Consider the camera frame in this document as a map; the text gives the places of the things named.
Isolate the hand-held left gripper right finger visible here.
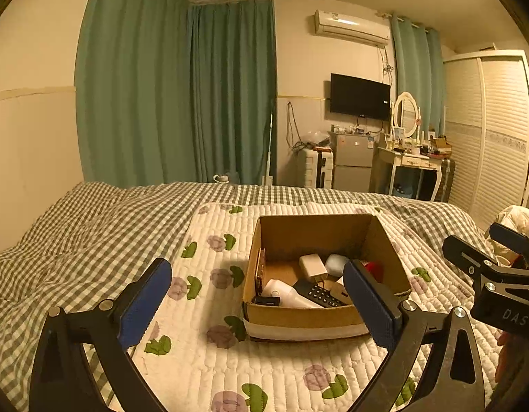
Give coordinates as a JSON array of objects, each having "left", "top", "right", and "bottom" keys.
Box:
[{"left": 342, "top": 260, "right": 488, "bottom": 412}]

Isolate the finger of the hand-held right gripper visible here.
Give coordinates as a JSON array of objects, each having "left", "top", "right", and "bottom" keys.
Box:
[
  {"left": 488, "top": 222, "right": 529, "bottom": 267},
  {"left": 442, "top": 234, "right": 507, "bottom": 285}
]

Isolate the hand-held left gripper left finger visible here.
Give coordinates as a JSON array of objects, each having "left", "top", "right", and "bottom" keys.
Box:
[{"left": 28, "top": 257, "right": 173, "bottom": 412}]

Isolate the red capped bottle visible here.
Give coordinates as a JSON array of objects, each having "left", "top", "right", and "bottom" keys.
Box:
[{"left": 362, "top": 261, "right": 385, "bottom": 285}]

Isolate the black remote control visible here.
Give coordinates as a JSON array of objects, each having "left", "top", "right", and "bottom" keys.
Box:
[{"left": 292, "top": 280, "right": 356, "bottom": 309}]

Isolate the white oval mouse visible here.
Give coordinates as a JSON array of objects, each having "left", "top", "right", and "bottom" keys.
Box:
[{"left": 325, "top": 254, "right": 352, "bottom": 277}]

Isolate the cardboard box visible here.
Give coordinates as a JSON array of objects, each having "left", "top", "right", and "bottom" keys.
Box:
[{"left": 241, "top": 213, "right": 412, "bottom": 341}]

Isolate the white charger plug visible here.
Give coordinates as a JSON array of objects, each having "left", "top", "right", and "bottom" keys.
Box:
[{"left": 299, "top": 254, "right": 329, "bottom": 282}]

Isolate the white cylindrical bottle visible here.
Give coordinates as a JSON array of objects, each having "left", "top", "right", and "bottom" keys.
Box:
[{"left": 262, "top": 279, "right": 322, "bottom": 309}]

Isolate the red cased phone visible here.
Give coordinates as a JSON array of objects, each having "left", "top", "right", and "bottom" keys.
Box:
[{"left": 255, "top": 248, "right": 267, "bottom": 298}]

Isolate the person's right hand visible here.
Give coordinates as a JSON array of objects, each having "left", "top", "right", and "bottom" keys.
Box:
[{"left": 495, "top": 330, "right": 513, "bottom": 384}]

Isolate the cream padded jacket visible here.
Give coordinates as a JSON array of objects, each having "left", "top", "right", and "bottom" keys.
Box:
[{"left": 490, "top": 205, "right": 529, "bottom": 267}]

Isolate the silver suitcase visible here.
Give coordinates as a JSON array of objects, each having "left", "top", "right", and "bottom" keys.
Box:
[{"left": 440, "top": 157, "right": 457, "bottom": 204}]

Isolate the floral quilted mat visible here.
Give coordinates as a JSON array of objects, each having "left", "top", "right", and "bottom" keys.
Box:
[{"left": 131, "top": 202, "right": 508, "bottom": 412}]

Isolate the grey checked blanket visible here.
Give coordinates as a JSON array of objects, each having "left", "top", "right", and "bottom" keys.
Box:
[{"left": 0, "top": 180, "right": 529, "bottom": 412}]

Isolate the white louvred wardrobe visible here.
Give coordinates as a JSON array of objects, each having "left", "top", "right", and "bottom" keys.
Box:
[{"left": 442, "top": 49, "right": 529, "bottom": 229}]

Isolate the white dressing table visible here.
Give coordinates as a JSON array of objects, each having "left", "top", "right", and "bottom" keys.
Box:
[{"left": 371, "top": 142, "right": 452, "bottom": 202}]

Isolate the small grey fridge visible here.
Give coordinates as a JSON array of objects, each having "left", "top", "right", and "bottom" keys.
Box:
[{"left": 330, "top": 131, "right": 374, "bottom": 191}]

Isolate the white suitcase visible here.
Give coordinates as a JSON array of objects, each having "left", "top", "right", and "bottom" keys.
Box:
[{"left": 300, "top": 148, "right": 334, "bottom": 188}]

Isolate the white oval mirror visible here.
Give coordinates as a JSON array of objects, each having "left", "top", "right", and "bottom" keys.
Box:
[{"left": 393, "top": 91, "right": 421, "bottom": 139}]

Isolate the white mop pole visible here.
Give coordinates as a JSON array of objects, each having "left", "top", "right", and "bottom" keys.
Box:
[{"left": 263, "top": 99, "right": 276, "bottom": 186}]

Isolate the narrow green curtain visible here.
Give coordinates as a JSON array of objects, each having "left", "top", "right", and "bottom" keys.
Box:
[{"left": 391, "top": 16, "right": 446, "bottom": 138}]

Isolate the large green curtain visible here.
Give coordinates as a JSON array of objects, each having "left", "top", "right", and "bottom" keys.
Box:
[{"left": 76, "top": 0, "right": 193, "bottom": 188}]

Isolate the white air conditioner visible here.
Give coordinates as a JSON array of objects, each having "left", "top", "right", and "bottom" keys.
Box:
[{"left": 313, "top": 9, "right": 391, "bottom": 47}]

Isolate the black wall television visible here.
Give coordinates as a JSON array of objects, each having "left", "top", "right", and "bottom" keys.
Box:
[{"left": 330, "top": 73, "right": 392, "bottom": 122}]

